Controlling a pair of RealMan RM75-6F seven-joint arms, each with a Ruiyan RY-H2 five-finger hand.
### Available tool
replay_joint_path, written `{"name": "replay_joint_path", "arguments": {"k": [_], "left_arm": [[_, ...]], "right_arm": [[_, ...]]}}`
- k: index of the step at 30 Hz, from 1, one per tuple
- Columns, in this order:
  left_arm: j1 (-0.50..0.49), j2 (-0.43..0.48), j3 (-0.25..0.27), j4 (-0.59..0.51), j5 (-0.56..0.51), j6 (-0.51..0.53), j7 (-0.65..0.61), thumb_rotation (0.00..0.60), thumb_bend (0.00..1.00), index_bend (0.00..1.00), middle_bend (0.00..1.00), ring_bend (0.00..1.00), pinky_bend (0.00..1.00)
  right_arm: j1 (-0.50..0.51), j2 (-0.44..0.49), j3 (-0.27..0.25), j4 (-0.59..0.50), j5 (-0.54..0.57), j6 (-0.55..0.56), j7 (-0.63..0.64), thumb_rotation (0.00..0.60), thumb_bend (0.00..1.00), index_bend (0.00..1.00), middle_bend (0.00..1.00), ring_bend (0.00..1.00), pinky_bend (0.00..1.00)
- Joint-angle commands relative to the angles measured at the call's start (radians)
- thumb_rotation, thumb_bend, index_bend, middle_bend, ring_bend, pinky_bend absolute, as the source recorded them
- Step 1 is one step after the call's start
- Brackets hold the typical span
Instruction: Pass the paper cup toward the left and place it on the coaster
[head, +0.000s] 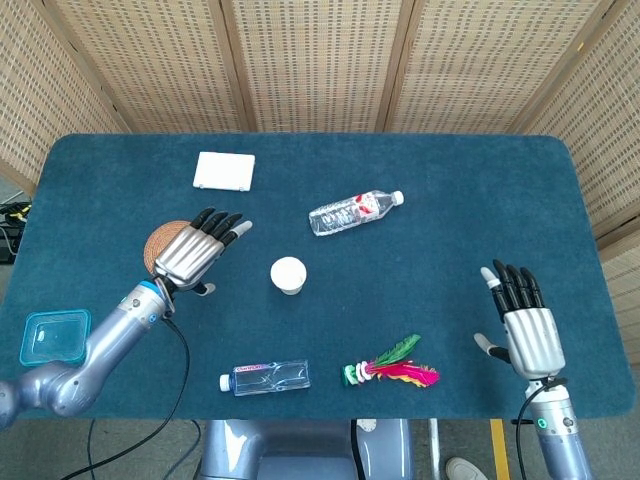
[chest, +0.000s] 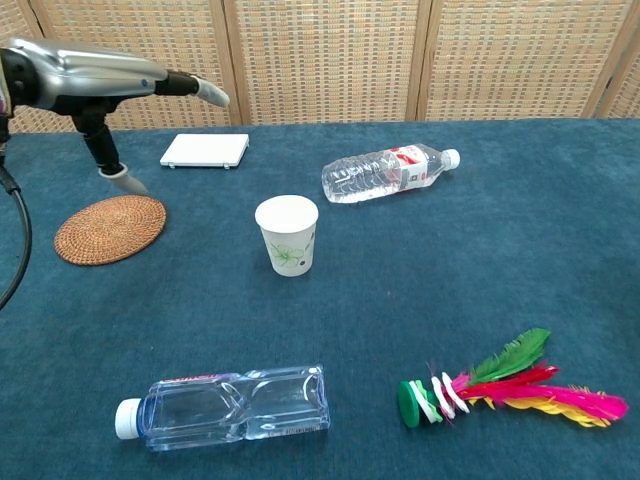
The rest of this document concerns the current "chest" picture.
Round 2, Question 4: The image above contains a teal table cloth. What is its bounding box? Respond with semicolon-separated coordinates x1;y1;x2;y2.
0;118;640;480

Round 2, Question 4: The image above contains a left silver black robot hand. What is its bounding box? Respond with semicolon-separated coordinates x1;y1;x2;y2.
0;37;231;196

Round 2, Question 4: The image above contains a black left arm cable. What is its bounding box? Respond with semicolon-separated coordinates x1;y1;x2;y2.
0;114;34;311

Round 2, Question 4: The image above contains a square clear water bottle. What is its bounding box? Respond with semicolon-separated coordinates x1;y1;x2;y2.
114;363;332;453

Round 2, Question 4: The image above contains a woven folding screen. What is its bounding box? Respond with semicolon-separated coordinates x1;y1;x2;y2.
0;0;640;137

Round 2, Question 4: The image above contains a clear bottle red label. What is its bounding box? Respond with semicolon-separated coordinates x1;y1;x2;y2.
320;143;462;205

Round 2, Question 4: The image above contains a white paper cup green flower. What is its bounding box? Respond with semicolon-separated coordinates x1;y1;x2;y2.
254;194;320;278

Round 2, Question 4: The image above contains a round woven rattan coaster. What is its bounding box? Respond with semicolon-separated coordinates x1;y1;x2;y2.
53;194;168;266

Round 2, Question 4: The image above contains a flat white plastic box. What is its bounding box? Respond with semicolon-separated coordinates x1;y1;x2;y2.
159;133;250;171

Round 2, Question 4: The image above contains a colourful feather shuttlecock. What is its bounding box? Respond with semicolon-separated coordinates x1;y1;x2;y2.
397;327;630;429

